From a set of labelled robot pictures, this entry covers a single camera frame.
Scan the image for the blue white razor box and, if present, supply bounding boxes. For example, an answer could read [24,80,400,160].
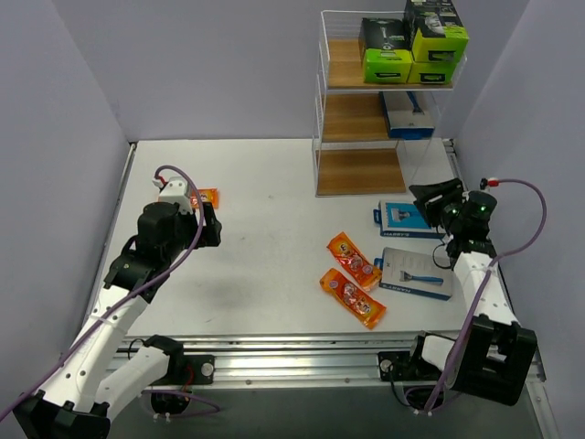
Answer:
[373,200,445,239]

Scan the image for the grey box blue razor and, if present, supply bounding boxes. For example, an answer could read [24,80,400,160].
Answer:
[379,91,435,141]
[374,247,454,301]

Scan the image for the tall green black razor box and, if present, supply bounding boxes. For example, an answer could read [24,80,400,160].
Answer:
[407,61,458,85]

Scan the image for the black green razor pack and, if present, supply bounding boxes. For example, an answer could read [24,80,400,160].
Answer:
[358,17,413,84]

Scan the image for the small black green razor box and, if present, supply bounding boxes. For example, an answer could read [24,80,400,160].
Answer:
[403,0,469,63]

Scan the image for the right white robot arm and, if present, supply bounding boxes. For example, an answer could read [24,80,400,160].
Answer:
[405,178,537,413]

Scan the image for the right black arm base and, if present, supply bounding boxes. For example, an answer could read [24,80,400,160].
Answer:
[377,351,423,382]

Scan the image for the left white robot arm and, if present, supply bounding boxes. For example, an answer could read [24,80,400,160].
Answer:
[11,201,221,438]

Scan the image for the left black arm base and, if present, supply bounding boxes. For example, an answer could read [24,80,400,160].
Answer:
[184,354,216,387]

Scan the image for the orange razor bag far left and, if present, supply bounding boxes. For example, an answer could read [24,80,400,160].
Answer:
[190,187,219,209]

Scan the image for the orange razor bag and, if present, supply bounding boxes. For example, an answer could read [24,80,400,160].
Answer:
[190,187,219,209]
[326,232,382,292]
[319,269,387,330]

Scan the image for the orange razor bag upper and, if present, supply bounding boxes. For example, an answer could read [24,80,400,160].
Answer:
[326,232,382,292]

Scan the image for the orange razor bag lower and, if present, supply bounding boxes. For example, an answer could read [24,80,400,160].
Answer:
[319,269,387,330]

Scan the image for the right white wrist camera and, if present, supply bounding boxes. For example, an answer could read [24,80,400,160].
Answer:
[479,177,500,190]

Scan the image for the white wire wooden shelf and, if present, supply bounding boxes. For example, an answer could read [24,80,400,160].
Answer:
[312,6,467,197]

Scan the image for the aluminium mounting rail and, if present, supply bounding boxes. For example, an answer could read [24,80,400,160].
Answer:
[104,333,545,390]

